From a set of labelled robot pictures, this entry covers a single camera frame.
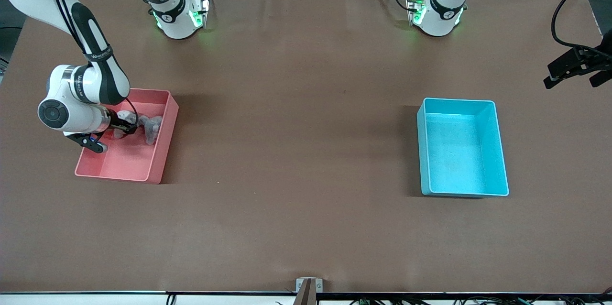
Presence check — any grey plush toy white face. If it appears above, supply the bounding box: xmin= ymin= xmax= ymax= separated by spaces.
xmin=114 ymin=110 xmax=139 ymax=139

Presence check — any pink plastic box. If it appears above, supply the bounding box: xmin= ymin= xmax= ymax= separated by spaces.
xmin=75 ymin=88 xmax=179 ymax=185

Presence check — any metal base connector plate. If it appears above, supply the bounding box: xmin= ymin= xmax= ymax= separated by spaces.
xmin=405 ymin=0 xmax=427 ymax=26
xmin=188 ymin=0 xmax=211 ymax=30

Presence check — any plain grey plush toy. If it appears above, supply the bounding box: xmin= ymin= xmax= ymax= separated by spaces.
xmin=139 ymin=115 xmax=164 ymax=146

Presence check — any metal table edge bracket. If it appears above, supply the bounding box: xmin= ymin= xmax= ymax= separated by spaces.
xmin=296 ymin=278 xmax=323 ymax=293

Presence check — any blue plastic box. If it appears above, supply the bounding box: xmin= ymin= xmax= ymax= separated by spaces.
xmin=416 ymin=98 xmax=510 ymax=198

